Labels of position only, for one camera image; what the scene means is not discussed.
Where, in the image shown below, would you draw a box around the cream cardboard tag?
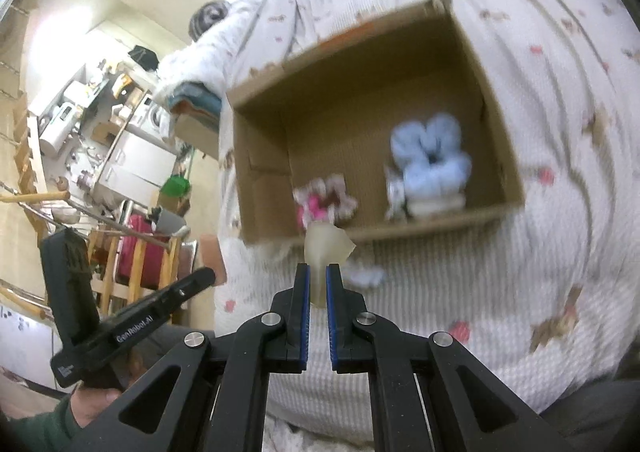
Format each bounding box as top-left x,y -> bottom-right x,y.
304,221 -> 356,308

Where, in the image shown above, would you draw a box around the beige crochet scrunchie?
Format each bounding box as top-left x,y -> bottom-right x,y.
293,174 -> 358,231

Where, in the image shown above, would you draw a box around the light blue fluffy scrunchie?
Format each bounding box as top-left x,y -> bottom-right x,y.
390,113 -> 472,219

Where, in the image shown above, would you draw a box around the clear plastic wrapper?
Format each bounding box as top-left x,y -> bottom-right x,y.
384,166 -> 407,221

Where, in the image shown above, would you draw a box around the person's left hand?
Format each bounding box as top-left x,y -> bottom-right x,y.
70,384 -> 122,428

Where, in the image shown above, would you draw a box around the wooden chair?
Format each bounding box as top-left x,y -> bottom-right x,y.
87,228 -> 182,318

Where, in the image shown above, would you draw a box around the red bag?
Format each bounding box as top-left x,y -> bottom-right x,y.
117,214 -> 174,291

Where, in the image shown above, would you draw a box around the patterned white bed quilt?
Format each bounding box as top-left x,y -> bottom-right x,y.
155,0 -> 639,451

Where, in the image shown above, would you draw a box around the white kitchen cabinet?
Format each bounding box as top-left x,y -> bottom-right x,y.
93,130 -> 177,207

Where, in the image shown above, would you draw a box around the white washing machine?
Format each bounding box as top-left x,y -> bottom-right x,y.
127,92 -> 166,141

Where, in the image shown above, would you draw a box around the small cardboard box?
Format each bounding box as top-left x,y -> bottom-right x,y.
174,115 -> 219,160

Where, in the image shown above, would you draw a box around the folded teal orange blankets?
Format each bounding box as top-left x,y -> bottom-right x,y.
166,82 -> 222,127

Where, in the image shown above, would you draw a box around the black hanging garment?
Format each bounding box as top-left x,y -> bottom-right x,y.
128,45 -> 160,72

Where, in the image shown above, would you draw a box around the open cardboard box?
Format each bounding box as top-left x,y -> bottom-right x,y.
228,1 -> 525,244

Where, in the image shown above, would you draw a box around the grey striped pillow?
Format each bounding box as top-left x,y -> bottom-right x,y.
189,0 -> 230,42

